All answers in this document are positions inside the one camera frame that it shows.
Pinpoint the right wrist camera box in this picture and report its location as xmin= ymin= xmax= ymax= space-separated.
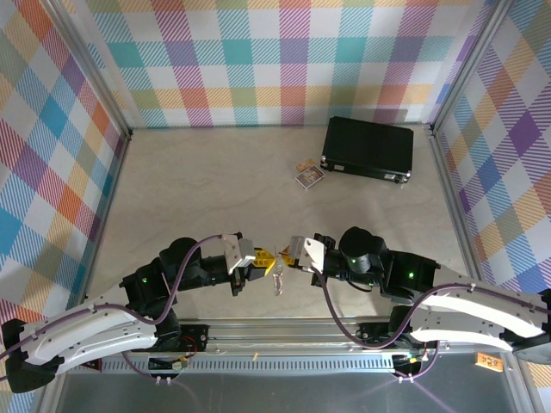
xmin=288 ymin=235 xmax=327 ymax=273

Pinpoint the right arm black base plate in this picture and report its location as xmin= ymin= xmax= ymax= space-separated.
xmin=360 ymin=322 xmax=440 ymax=350

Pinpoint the yellow green power connector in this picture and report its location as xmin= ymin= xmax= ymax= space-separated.
xmin=148 ymin=353 xmax=193 ymax=373
xmin=393 ymin=353 xmax=431 ymax=367

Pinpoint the grey metal panel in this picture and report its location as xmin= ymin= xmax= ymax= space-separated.
xmin=42 ymin=369 xmax=530 ymax=413

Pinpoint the orange label tag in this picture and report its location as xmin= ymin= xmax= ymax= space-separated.
xmin=475 ymin=352 xmax=505 ymax=370

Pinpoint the aluminium frame post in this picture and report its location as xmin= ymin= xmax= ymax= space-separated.
xmin=46 ymin=0 xmax=133 ymax=141
xmin=429 ymin=0 xmax=517 ymax=138

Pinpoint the silver keyring with many rings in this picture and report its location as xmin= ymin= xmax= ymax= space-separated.
xmin=270 ymin=256 xmax=287 ymax=297

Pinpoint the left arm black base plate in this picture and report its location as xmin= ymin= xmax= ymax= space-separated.
xmin=171 ymin=324 xmax=210 ymax=353

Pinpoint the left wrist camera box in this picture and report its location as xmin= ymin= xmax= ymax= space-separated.
xmin=220 ymin=231 xmax=256 ymax=276

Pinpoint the slotted metal cable tray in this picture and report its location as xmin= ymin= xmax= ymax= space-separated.
xmin=98 ymin=359 xmax=395 ymax=373

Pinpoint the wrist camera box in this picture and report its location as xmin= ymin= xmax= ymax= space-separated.
xmin=220 ymin=231 xmax=256 ymax=276
xmin=288 ymin=235 xmax=327 ymax=273

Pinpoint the aluminium side rail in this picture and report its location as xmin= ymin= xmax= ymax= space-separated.
xmin=84 ymin=131 xmax=133 ymax=298
xmin=428 ymin=128 xmax=486 ymax=285

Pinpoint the aluminium mounting rail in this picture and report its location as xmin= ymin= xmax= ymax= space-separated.
xmin=98 ymin=318 xmax=517 ymax=358

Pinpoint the purple card box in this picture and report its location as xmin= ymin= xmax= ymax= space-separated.
xmin=294 ymin=166 xmax=326 ymax=190

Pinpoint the black hard case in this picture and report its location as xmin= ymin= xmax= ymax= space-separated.
xmin=321 ymin=115 xmax=415 ymax=185

